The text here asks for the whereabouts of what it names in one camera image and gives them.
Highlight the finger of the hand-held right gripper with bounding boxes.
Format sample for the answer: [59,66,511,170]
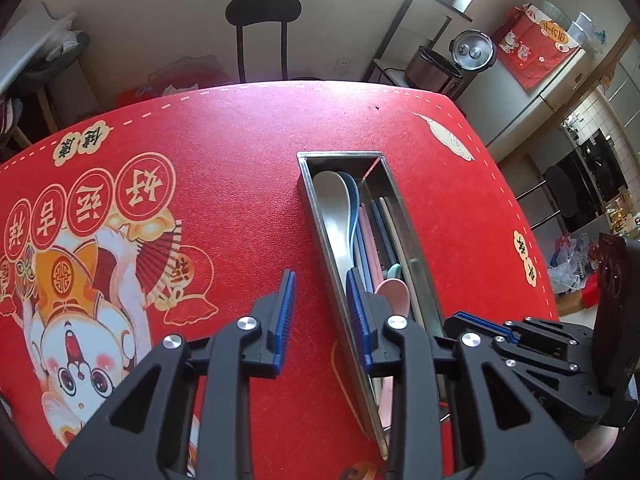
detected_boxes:
[503,318,597,357]
[444,311,584,379]

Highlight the pale green basket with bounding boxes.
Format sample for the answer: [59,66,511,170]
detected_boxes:
[542,0,571,26]

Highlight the cream chopstick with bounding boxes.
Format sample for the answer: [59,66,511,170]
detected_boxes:
[382,198,396,268]
[388,199,404,271]

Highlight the silver rice cooker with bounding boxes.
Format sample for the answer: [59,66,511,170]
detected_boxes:
[404,29,497,95]

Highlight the white plastic spoon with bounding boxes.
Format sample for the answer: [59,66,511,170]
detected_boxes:
[312,171,357,281]

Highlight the dark cluttered chair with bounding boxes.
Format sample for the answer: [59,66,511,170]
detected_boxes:
[0,30,93,153]

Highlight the black round-backed chair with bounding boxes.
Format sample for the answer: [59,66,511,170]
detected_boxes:
[225,0,302,83]
[515,165,583,231]

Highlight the person's right hand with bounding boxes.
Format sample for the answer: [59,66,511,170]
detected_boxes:
[575,425,623,480]

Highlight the black metal frame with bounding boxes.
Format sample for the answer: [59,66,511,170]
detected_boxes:
[372,0,453,83]

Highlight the red printed table mat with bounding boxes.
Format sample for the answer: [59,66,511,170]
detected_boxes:
[0,80,561,480]

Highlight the clear plastic container stack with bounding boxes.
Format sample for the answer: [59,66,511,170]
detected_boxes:
[570,10,596,46]

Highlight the black oven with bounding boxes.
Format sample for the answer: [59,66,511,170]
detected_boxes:
[565,130,628,231]

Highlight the pile of plastic bags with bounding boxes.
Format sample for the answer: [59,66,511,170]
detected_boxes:
[547,232,601,296]

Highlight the blue plastic spoon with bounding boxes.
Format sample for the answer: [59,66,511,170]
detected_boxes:
[337,172,362,281]

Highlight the row of condiment bottles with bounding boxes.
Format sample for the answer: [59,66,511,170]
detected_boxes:
[607,200,640,241]

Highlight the bundle of coloured chopsticks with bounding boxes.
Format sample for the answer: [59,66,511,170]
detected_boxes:
[357,197,387,293]

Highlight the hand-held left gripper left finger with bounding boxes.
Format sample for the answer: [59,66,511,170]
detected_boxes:
[55,268,297,480]

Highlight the stainless steel utensil tray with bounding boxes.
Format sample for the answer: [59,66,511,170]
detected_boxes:
[296,151,448,461]

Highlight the white refrigerator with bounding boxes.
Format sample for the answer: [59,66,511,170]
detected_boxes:
[487,45,596,150]

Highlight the dark window sill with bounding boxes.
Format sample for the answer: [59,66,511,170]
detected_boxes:
[395,0,473,23]

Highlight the red printed cloth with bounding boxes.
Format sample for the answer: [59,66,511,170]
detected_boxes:
[492,5,583,93]

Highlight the pink plastic spoon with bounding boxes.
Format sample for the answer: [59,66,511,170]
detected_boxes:
[372,279,412,428]

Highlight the pale kitchen wall cabinets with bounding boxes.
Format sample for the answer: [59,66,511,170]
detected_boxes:
[597,35,640,126]

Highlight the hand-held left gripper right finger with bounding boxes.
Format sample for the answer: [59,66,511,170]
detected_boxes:
[345,267,586,480]

